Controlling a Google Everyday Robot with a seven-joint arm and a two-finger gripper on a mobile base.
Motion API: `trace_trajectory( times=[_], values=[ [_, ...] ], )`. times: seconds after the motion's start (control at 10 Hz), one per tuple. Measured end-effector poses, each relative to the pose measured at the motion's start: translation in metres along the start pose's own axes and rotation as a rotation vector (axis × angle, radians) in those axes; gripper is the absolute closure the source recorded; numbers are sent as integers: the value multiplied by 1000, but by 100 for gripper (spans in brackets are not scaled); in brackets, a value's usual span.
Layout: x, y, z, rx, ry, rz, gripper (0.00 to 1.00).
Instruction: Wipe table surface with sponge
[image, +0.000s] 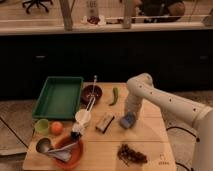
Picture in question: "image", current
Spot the black cable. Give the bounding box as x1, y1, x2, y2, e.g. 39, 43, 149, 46
165, 125, 199, 171

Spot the green plastic tray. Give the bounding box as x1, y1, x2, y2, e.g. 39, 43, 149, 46
32, 76, 83, 120

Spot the small green cup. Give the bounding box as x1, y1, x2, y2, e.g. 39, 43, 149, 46
34, 119, 49, 135

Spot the wooden block brush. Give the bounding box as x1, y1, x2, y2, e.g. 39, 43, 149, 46
95, 113, 115, 133

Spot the small white black bottle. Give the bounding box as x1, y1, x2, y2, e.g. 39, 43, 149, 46
71, 123, 84, 140

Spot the orange plate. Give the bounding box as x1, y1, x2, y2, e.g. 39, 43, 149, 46
52, 136, 83, 171

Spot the metal spoon in bowl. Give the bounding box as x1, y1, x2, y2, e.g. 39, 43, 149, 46
90, 75, 97, 98

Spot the orange fruit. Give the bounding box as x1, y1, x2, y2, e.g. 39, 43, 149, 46
50, 121, 63, 135

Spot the green chili pepper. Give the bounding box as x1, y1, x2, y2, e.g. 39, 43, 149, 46
109, 87, 118, 106

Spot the black office chair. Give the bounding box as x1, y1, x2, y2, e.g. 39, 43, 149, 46
22, 0, 53, 14

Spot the dark brown bowl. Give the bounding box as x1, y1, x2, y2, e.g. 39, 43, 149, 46
81, 85, 102, 105

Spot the metal ladle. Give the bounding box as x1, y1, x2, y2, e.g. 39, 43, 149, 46
36, 138, 77, 162

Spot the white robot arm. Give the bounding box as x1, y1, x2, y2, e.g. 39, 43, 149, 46
124, 73, 213, 171

